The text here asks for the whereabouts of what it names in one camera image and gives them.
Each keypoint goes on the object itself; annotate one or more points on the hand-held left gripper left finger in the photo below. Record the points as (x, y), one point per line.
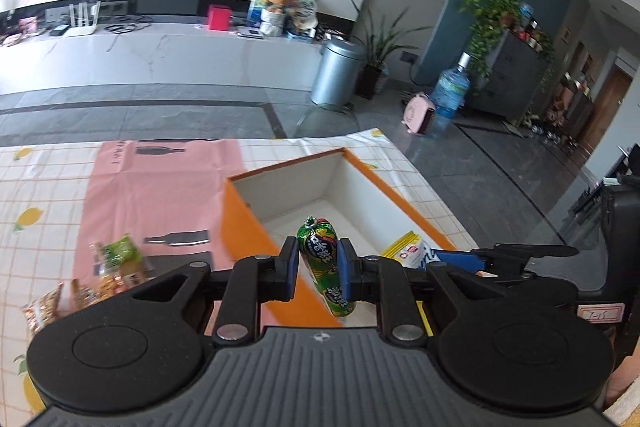
(290, 269)

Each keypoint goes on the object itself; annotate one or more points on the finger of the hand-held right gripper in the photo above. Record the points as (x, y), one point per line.
(457, 261)

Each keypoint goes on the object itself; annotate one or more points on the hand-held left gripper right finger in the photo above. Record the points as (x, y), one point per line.
(345, 272)

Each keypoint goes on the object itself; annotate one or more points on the green stick snack packet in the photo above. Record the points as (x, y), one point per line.
(322, 257)

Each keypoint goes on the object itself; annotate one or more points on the yellow and white snack packet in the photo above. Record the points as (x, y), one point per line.
(407, 252)

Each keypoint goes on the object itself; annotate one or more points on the orange cardboard box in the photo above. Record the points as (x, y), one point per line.
(240, 227)

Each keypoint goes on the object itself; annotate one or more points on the green raisin snack packet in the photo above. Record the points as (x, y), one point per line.
(120, 252)

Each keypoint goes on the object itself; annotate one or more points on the pink heater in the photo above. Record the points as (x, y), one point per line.
(417, 113)

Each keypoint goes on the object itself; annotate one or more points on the pink bottle print mat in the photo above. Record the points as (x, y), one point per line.
(150, 192)

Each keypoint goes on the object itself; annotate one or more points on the blue water jug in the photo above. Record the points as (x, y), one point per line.
(450, 92)

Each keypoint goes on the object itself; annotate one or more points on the clear brown snack packet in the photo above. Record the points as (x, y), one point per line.
(107, 288)

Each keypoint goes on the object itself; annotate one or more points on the grey cabinet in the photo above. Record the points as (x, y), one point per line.
(510, 77)

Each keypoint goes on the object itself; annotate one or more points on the potted plant in black pot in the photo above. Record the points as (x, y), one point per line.
(372, 77)

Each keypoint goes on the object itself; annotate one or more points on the silver trash can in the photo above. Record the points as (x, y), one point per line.
(336, 72)

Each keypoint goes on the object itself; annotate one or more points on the flat white device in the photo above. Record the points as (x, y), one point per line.
(250, 32)

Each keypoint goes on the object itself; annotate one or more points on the trailing green plant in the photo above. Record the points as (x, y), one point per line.
(492, 19)

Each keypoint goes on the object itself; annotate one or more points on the white textured pot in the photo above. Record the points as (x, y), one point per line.
(272, 25)

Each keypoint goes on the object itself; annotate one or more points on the red-brown snack packet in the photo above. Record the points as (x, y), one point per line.
(42, 312)

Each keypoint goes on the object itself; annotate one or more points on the white marble television console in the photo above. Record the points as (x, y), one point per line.
(150, 57)

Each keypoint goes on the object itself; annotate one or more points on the colourful printed box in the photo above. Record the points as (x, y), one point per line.
(302, 9)

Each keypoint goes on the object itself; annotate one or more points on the red box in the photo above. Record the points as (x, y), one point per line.
(219, 18)

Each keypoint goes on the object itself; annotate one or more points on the white router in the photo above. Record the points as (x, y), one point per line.
(82, 29)

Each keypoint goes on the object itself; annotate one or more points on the black set-top box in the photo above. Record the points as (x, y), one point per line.
(58, 30)

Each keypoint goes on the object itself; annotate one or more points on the small pink box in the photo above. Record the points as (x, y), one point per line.
(27, 25)

